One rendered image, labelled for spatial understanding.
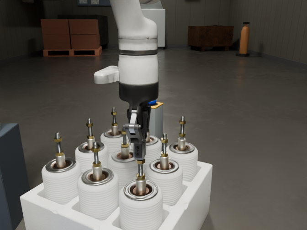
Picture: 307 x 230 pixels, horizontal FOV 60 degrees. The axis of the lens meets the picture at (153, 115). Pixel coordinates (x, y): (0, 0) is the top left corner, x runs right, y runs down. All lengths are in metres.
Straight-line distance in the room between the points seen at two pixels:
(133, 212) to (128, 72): 0.28
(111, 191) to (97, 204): 0.04
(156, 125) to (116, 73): 0.51
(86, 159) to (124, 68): 0.37
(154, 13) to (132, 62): 6.55
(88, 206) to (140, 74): 0.34
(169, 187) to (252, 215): 0.40
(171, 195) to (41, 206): 0.31
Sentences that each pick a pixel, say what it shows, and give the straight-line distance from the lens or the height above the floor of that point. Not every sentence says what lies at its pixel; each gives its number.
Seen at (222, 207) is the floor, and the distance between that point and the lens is 0.99.
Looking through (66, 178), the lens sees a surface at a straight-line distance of 0.70.
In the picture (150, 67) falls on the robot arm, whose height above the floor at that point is 0.52.
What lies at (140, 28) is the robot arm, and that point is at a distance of 0.46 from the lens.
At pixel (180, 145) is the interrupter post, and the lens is 0.77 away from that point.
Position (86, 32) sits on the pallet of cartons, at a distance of 5.60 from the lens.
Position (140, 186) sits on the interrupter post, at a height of 0.27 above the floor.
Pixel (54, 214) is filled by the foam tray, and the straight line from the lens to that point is 0.70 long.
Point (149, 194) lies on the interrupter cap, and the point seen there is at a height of 0.25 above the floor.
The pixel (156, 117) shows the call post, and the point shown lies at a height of 0.27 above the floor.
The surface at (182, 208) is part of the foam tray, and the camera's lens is 0.67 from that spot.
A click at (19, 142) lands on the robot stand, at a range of 0.94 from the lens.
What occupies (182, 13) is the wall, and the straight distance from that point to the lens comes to 7.84.
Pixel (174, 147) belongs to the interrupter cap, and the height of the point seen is 0.25.
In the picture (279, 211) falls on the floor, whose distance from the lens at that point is 1.04.
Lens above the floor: 0.59
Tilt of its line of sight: 19 degrees down
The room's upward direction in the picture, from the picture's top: straight up
